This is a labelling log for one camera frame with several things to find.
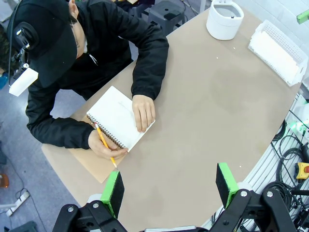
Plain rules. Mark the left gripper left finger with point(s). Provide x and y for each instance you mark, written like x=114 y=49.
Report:
x=113 y=191

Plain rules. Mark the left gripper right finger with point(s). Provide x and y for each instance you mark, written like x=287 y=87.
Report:
x=227 y=183

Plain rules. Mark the black green finger of the right gripper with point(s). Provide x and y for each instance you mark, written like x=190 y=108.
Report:
x=303 y=17

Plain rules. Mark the yellow pencil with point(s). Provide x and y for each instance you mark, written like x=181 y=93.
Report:
x=103 y=141

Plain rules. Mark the spiral notebook kraft cover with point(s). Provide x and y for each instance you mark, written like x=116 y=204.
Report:
x=113 y=113

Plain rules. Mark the person's right forearm black sleeve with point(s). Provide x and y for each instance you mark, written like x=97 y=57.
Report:
x=62 y=133

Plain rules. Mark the person's left forearm black sleeve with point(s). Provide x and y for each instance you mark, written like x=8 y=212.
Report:
x=150 y=70

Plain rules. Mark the person's right hand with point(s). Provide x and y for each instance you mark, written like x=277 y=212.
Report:
x=101 y=149

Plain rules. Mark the person's left hand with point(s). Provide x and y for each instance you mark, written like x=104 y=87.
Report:
x=143 y=112

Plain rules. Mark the white perforated plastic basket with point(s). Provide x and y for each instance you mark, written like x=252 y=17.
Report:
x=285 y=38

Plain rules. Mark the yellow emergency stop box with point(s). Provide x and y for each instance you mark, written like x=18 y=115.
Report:
x=301 y=170

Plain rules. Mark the white round bin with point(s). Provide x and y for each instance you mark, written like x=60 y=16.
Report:
x=222 y=26

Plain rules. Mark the white power strip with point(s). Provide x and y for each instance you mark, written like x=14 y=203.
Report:
x=18 y=203

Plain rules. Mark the white device green light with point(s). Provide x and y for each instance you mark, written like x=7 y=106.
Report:
x=300 y=120

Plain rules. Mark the orange object on floor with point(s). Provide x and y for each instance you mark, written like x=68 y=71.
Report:
x=3 y=181

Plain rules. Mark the black stool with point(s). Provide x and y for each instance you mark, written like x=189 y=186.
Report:
x=169 y=14

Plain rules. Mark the black jacket torso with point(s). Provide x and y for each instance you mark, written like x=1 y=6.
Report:
x=108 y=43

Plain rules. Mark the blue object on floor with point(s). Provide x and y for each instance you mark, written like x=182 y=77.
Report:
x=3 y=81

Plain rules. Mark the black baseball cap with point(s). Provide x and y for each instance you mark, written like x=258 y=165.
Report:
x=48 y=43

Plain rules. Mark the person's face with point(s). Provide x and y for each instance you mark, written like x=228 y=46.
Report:
x=78 y=31

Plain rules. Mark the person in camouflage trousers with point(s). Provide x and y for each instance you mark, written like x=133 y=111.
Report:
x=3 y=55

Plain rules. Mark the white head camera box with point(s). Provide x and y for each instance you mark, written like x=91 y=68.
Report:
x=23 y=82

